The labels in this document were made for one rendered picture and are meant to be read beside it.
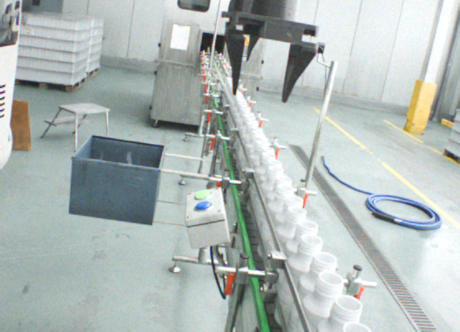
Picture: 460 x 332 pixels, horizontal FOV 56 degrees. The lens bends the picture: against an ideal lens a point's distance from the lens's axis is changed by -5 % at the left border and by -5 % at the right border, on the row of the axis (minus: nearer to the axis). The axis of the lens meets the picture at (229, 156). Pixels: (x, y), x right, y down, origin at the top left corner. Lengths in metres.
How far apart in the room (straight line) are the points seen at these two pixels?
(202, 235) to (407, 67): 11.87
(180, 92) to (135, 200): 4.32
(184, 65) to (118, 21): 5.83
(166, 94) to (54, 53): 2.47
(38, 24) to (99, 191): 6.24
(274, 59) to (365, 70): 2.41
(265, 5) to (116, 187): 1.20
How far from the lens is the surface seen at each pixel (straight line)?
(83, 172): 1.65
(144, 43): 11.42
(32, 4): 11.97
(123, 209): 1.67
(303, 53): 0.54
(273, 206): 0.97
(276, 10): 0.54
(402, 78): 12.61
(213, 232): 0.91
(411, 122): 9.94
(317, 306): 0.66
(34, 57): 7.80
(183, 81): 5.88
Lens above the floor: 1.48
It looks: 16 degrees down
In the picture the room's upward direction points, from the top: 10 degrees clockwise
